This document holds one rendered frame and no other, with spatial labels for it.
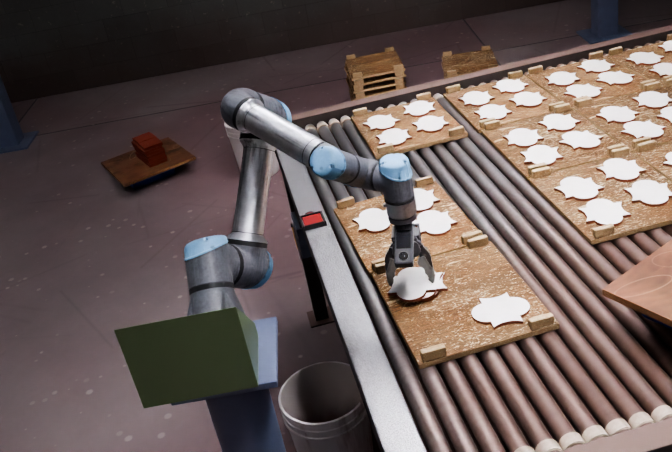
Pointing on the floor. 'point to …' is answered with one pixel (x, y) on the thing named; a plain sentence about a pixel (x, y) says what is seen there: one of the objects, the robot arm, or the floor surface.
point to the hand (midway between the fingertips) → (411, 283)
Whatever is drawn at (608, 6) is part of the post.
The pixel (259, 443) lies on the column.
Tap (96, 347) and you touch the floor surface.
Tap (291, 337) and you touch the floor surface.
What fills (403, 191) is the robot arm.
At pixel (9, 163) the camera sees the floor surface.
